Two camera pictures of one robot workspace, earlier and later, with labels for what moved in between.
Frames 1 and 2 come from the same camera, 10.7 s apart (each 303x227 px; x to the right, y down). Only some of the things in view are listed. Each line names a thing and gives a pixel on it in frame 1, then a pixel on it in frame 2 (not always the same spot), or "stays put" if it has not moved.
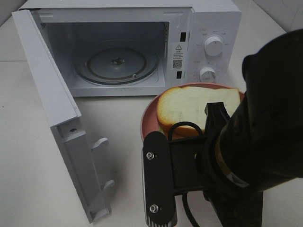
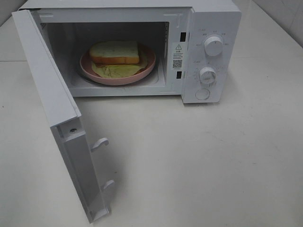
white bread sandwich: [176, 105] -> [111, 52]
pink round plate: [150, 121] -> [87, 72]
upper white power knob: [213, 46] stays put
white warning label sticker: [177, 56] stays put
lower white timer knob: [207, 75] stays put
